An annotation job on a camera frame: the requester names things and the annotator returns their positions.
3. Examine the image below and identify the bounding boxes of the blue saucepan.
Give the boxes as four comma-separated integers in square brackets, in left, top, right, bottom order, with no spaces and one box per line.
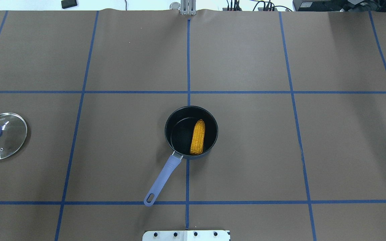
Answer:
[143,106,218,207]

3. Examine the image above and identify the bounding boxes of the yellow corn cob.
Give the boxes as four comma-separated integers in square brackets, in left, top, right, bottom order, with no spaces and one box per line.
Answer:
[190,119,205,155]

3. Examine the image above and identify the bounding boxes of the glass lid blue knob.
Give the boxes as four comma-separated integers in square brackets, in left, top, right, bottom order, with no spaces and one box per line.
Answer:
[0,113,28,160]

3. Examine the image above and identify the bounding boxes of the aluminium frame post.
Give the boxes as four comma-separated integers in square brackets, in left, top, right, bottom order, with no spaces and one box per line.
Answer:
[180,0,197,15]

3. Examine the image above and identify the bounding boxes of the white pedestal column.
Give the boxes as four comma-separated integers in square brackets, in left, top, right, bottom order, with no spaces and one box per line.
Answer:
[142,230,231,241]

